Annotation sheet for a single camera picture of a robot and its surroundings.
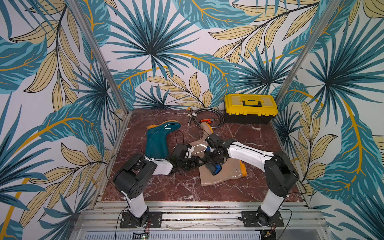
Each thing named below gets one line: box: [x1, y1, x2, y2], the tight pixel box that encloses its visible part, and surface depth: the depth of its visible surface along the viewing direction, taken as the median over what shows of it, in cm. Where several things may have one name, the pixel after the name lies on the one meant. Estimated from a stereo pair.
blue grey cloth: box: [202, 146, 223, 176], surface depth 86 cm
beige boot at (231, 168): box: [199, 158, 248, 187], surface depth 87 cm
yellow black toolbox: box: [224, 93, 279, 125], surface depth 105 cm
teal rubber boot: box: [145, 120, 181, 159], surface depth 102 cm
